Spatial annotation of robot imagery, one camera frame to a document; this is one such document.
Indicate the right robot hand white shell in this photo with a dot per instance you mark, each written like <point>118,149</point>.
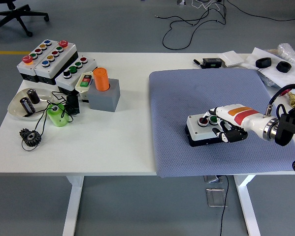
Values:
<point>245,118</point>

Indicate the five-button box with emergency stop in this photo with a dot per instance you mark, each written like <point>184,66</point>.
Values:
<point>24,67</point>
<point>57,61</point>

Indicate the white foam sheet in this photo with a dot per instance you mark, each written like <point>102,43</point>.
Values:
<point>272,73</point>

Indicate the blue-grey textured mat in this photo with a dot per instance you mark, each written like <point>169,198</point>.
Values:
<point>186,98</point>

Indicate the black device with green label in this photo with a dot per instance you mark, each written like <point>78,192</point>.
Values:
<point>211,62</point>

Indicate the open metal floor socket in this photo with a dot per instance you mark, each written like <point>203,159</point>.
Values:
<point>212,179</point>

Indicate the small black tool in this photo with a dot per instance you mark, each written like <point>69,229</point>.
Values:
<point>198,63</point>

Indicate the bubble wrap roll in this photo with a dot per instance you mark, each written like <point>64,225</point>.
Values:
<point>290,54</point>

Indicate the metal floor socket plate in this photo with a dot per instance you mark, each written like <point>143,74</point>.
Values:
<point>216,197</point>

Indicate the white table leg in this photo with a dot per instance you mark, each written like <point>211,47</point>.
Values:
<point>73,204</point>
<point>247,204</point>

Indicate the grey block with hole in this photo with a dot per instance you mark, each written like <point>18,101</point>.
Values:
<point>103,100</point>

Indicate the orange cylinder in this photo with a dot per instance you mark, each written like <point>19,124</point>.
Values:
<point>101,79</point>

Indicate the small black adapter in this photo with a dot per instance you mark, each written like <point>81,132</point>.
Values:
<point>73,104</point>

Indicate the green translucent cylinder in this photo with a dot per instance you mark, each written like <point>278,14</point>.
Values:
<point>58,118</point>

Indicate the black capacitor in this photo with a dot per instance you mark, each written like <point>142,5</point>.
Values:
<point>27,105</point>
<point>33,96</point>

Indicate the black metal gear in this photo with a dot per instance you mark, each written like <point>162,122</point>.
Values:
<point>26,137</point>

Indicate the white shallow dish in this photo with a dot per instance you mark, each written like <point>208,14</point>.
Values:
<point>15,108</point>

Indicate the black office chair base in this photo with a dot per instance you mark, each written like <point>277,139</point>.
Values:
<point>13,14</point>

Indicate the white switch plate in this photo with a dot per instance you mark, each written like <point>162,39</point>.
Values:
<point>232,58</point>

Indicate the cream red-green switch box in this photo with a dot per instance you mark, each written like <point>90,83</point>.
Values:
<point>82,89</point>

